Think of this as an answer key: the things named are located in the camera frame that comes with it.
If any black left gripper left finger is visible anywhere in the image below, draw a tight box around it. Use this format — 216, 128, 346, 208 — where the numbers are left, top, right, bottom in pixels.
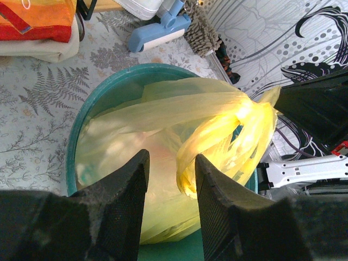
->
1, 150, 150, 260

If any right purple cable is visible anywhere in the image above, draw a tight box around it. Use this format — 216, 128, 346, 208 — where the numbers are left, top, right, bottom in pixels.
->
276, 127, 319, 158

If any blue floor squeegee mop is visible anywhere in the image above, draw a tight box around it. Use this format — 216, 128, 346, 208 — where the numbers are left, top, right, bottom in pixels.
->
128, 1, 191, 53

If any white storage box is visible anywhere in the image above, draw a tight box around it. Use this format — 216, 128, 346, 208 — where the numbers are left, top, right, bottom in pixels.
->
114, 0, 172, 21

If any yellow plastic trash bag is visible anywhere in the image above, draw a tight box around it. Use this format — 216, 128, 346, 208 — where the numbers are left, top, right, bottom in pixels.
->
75, 78, 280, 244

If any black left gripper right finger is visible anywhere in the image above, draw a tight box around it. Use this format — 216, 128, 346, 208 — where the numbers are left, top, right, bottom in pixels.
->
195, 155, 347, 260

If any wooden shelf with black frame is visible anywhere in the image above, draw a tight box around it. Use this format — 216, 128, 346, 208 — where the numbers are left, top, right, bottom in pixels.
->
77, 0, 123, 21

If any dark patterned cloth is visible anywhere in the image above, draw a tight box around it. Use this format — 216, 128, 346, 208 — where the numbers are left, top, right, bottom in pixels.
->
215, 37, 240, 84

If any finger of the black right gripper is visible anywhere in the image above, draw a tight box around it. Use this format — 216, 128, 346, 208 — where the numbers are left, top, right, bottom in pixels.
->
276, 69, 347, 148

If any teal plastic trash bin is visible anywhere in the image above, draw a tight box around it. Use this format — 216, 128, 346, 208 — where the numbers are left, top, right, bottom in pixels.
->
65, 63, 259, 261

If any rainbow striped bag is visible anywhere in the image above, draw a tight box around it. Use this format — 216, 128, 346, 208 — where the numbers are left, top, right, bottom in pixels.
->
1, 0, 80, 63

